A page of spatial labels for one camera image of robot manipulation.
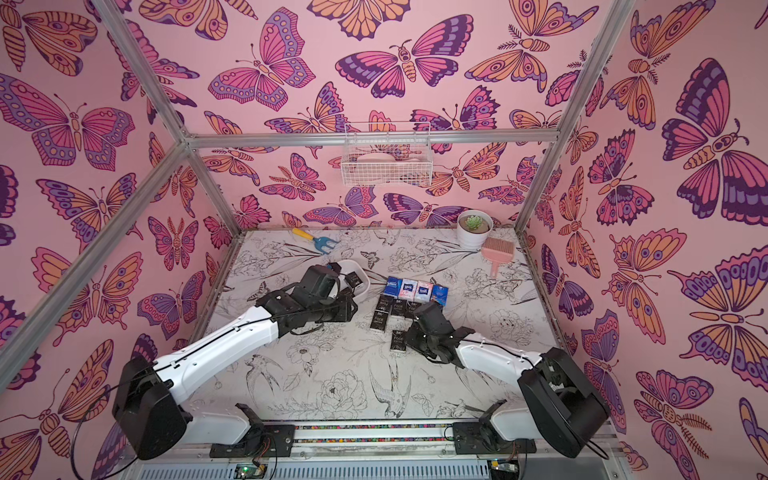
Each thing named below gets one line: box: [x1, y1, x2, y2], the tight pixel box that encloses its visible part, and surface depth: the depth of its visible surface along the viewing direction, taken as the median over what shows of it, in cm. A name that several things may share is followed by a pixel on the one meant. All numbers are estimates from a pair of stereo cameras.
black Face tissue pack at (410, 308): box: [405, 300, 421, 318], surface depth 97 cm
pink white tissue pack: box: [399, 278, 419, 301], surface depth 102 cm
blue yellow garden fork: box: [292, 228, 341, 254], surface depth 119 cm
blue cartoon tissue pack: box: [430, 284, 449, 306], surface depth 100 cm
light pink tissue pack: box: [415, 280, 433, 302], surface depth 101 cm
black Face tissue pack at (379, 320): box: [370, 311, 389, 331], surface depth 95 cm
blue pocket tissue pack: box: [383, 276, 403, 299], surface depth 102 cm
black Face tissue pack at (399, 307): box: [392, 298, 407, 317], surface depth 99 cm
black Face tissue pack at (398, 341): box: [390, 330, 407, 353], surface depth 91 cm
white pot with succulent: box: [457, 210, 494, 251], surface depth 110 cm
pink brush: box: [482, 237, 515, 278], surface depth 115 cm
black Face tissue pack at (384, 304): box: [376, 294, 394, 315], surface depth 99 cm
